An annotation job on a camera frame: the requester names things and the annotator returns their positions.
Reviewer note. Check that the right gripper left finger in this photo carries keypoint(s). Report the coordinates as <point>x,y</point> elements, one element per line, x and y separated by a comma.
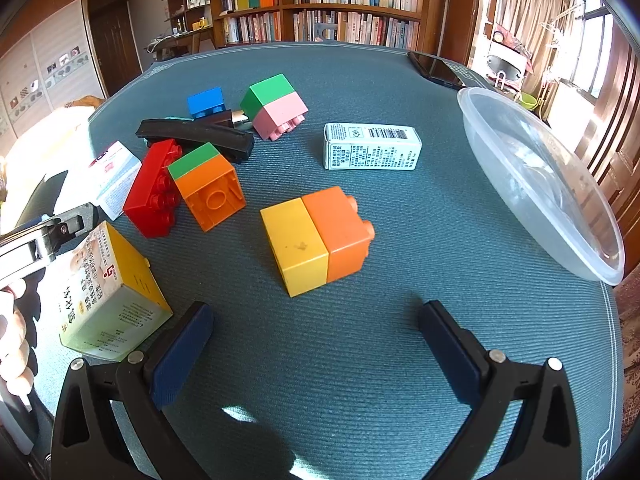
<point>87,442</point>

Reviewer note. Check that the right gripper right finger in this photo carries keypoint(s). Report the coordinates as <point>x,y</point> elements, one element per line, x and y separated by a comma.
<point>544,442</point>

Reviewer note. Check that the yellow medicine box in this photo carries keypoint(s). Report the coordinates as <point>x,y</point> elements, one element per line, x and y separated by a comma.
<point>109,301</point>

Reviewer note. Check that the white red medicine box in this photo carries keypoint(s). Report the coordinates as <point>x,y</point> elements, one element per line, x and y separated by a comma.
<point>108,179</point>

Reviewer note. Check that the red long toy block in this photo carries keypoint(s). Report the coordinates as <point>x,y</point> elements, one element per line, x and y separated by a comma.
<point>153,198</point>

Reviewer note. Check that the green orange toy block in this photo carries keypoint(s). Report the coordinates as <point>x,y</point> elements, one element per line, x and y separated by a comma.
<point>209,185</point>

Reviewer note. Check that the black comb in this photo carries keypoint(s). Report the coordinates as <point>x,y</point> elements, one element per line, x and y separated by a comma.
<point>235,145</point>

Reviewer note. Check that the blue toy block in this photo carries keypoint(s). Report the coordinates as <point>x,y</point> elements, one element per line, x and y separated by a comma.
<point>206,103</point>

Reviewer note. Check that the dark perfume bottle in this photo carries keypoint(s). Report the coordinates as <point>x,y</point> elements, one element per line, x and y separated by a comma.
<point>235,119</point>

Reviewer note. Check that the green pink toy block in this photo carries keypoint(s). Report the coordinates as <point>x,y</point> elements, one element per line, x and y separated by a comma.
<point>274,107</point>

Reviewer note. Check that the yellow orange toy block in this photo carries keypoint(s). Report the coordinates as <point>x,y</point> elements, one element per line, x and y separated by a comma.
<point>317,239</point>

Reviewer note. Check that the teal white medicine box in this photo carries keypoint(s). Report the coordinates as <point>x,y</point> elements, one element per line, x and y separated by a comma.
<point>348,146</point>

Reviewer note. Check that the person's left hand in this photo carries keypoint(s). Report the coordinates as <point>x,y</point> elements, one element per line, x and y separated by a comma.
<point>14,348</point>

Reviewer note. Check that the brown wooden door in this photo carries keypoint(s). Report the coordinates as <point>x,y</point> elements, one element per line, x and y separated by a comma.
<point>113,39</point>

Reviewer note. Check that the clear plastic bowl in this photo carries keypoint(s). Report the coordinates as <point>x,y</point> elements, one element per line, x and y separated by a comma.
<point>547,187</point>

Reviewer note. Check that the small wooden shelf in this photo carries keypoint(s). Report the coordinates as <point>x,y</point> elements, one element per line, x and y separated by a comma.
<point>184,16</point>

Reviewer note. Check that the teal table mat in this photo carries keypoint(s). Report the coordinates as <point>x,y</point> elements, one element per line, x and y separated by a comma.
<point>415,283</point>

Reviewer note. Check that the green plastic basin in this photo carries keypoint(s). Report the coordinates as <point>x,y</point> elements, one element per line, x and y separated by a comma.
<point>527,101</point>

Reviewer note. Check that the white rolling cart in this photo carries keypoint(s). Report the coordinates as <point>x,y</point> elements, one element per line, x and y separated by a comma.
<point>507,65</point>

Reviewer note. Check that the black smartphone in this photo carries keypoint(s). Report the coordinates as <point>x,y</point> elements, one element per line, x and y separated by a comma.
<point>435,70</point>

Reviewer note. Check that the large wooden bookshelf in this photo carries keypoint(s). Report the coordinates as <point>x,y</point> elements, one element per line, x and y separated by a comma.
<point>410,25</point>

